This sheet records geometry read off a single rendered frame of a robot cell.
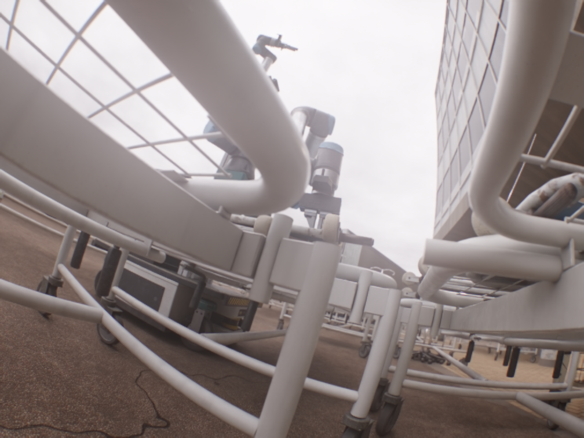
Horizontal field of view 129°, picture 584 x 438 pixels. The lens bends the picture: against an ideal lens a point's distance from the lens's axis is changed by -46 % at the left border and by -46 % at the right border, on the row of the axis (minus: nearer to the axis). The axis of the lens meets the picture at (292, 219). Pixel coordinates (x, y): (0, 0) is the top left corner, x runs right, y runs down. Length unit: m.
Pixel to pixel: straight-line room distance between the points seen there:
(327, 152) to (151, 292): 0.98
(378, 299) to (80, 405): 0.69
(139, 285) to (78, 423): 0.89
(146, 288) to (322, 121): 1.26
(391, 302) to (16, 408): 0.77
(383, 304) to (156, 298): 0.99
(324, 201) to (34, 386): 0.92
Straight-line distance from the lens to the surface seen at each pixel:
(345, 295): 0.58
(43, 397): 0.65
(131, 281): 1.38
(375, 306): 0.57
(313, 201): 0.82
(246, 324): 0.70
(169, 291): 1.23
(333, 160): 0.87
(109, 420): 0.63
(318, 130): 1.50
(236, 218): 0.69
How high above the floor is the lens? 0.38
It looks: 17 degrees up
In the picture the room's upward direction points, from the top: 17 degrees clockwise
